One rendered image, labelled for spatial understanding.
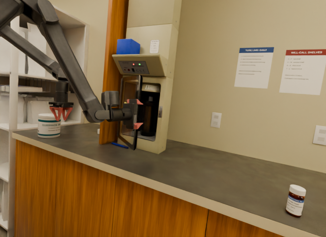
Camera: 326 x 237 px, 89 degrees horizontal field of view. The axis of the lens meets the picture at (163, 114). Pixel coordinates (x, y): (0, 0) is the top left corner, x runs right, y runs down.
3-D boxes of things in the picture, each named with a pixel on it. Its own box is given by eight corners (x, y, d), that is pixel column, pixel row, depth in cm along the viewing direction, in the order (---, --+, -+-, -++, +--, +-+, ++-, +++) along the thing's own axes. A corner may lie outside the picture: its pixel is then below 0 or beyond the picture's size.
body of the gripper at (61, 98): (73, 106, 93) (74, 92, 93) (57, 106, 83) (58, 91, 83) (64, 105, 95) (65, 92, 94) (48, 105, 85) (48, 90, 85)
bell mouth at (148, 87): (147, 92, 125) (148, 84, 125) (169, 93, 118) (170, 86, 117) (133, 90, 109) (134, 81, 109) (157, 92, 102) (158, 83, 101)
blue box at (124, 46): (126, 59, 108) (127, 44, 107) (139, 59, 104) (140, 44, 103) (116, 54, 99) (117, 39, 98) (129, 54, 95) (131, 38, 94)
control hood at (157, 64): (122, 74, 111) (123, 59, 110) (166, 76, 98) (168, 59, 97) (110, 71, 101) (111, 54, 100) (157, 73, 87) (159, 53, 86)
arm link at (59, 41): (28, 16, 58) (31, -3, 50) (46, 14, 61) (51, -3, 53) (88, 125, 69) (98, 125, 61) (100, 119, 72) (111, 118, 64)
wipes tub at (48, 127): (52, 132, 125) (53, 112, 124) (64, 136, 120) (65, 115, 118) (33, 135, 113) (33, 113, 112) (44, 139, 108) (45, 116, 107)
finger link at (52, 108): (70, 120, 92) (71, 103, 91) (58, 122, 85) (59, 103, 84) (60, 119, 93) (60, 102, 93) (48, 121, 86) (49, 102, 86)
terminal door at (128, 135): (118, 136, 114) (123, 77, 110) (135, 151, 88) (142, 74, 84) (117, 136, 113) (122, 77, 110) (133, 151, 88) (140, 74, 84)
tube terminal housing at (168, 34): (137, 137, 138) (145, 41, 131) (173, 145, 125) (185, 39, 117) (117, 143, 116) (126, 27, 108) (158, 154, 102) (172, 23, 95)
